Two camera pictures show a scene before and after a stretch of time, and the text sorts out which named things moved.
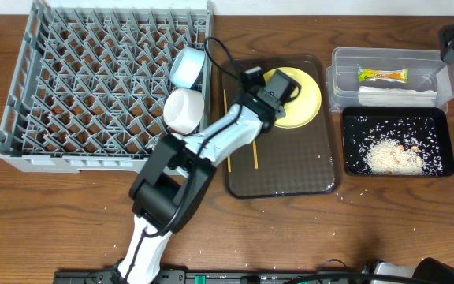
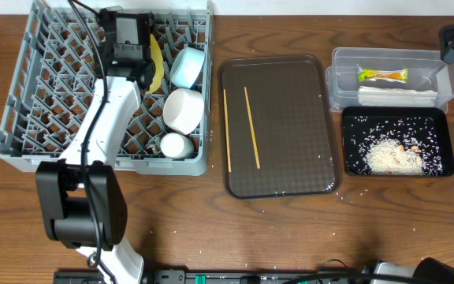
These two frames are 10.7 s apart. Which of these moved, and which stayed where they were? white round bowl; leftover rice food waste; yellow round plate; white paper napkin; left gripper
Moved: left gripper; yellow round plate
Stayed: white round bowl; white paper napkin; leftover rice food waste
